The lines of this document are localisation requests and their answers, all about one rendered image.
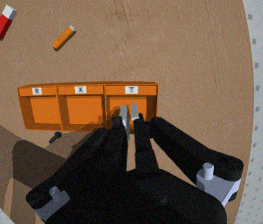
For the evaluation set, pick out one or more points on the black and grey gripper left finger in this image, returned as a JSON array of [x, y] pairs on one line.
[[95, 200]]

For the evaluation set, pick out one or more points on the orange rack of bins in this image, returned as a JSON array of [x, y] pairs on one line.
[[82, 107]]

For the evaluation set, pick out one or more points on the red and white eraser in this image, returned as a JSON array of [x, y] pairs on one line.
[[6, 19]]

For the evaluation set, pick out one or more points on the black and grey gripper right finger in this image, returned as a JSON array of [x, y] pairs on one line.
[[218, 174]]

